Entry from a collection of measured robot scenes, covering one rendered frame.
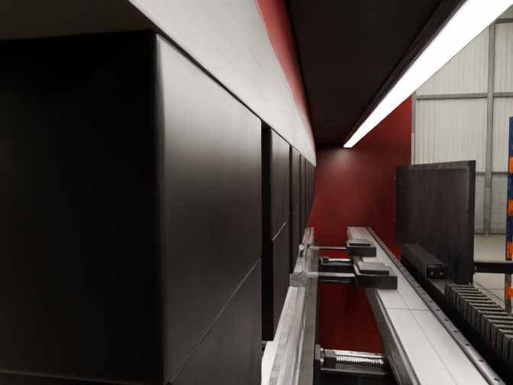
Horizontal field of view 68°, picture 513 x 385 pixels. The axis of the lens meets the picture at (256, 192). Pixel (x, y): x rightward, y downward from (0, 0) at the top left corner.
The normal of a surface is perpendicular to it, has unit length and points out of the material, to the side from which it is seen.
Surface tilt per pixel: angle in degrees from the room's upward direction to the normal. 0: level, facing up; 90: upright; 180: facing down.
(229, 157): 90
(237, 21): 90
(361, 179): 90
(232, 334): 90
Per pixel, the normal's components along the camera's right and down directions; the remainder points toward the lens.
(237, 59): 0.99, 0.00
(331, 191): -0.17, 0.05
